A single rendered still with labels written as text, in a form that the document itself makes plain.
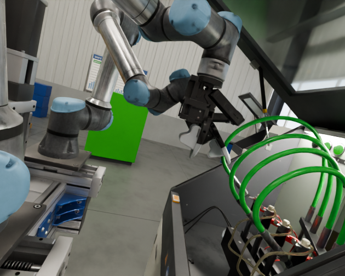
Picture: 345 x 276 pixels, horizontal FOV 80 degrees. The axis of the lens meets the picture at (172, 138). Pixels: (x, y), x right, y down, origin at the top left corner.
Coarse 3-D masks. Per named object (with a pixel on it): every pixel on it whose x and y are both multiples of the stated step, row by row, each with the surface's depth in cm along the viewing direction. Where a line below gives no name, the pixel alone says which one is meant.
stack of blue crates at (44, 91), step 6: (36, 84) 552; (42, 84) 559; (36, 90) 555; (42, 90) 558; (48, 90) 575; (36, 96) 554; (42, 96) 556; (48, 96) 589; (42, 102) 559; (48, 102) 596; (36, 108) 563; (42, 108) 569; (36, 114) 565; (42, 114) 578
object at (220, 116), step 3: (216, 114) 68; (219, 114) 68; (222, 114) 68; (213, 117) 68; (216, 117) 68; (219, 117) 68; (222, 117) 68; (225, 117) 68; (213, 120) 69; (216, 120) 69; (219, 120) 69; (222, 120) 69; (225, 120) 68
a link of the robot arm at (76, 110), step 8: (56, 104) 77; (64, 104) 77; (72, 104) 78; (80, 104) 81; (56, 112) 77; (64, 112) 77; (72, 112) 79; (80, 112) 82; (88, 112) 86; (56, 120) 78; (64, 120) 78; (72, 120) 80; (80, 120) 83; (88, 120) 86; (48, 128) 79; (56, 128) 78; (64, 128) 79; (72, 128) 81; (80, 128) 86
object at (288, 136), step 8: (280, 136) 59; (288, 136) 59; (296, 136) 59; (304, 136) 59; (256, 144) 60; (264, 144) 59; (320, 144) 60; (248, 152) 60; (328, 152) 60; (240, 160) 60; (232, 168) 61; (232, 176) 61; (328, 176) 62; (232, 184) 61; (328, 184) 63; (232, 192) 62; (328, 192) 63; (328, 200) 63; (320, 208) 64; (320, 216) 64; (312, 224) 65; (312, 232) 65
